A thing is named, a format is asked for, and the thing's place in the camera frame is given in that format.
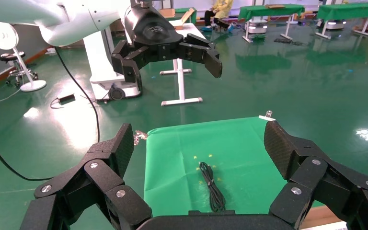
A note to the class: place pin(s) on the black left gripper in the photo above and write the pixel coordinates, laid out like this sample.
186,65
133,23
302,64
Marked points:
152,31

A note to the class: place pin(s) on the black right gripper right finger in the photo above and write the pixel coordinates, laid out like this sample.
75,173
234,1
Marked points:
307,177

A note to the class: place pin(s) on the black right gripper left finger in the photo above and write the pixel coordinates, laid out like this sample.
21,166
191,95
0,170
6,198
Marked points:
107,181

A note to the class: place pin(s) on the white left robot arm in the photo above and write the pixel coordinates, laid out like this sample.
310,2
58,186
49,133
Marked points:
76,22

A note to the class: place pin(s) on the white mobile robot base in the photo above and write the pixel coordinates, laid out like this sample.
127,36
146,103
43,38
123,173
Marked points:
335,24
257,28

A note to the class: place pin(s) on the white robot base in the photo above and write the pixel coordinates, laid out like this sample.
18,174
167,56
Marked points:
100,63

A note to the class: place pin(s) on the open cardboard box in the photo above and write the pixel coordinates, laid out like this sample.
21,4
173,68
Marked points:
184,17

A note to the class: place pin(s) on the white table with legs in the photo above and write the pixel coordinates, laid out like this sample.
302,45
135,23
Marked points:
180,82

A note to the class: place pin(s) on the metal cloth clamp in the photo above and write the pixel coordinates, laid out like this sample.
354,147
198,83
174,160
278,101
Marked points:
267,116
139,137

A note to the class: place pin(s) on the person in yellow jacket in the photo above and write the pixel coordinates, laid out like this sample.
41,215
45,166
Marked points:
222,9

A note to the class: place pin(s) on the green table cloth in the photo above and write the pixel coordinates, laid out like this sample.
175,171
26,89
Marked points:
234,158

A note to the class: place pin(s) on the black power adapter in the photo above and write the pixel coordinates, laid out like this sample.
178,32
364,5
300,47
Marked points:
66,97

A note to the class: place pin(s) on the green covered table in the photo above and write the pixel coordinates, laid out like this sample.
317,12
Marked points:
269,10
352,10

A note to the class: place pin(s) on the black items on floor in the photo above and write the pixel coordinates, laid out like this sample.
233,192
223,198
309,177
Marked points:
285,41

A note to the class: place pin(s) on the black swivel stool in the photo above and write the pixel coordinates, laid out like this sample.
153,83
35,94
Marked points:
11,57

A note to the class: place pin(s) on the white round floor stand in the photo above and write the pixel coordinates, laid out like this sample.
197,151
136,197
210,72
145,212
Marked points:
0,35

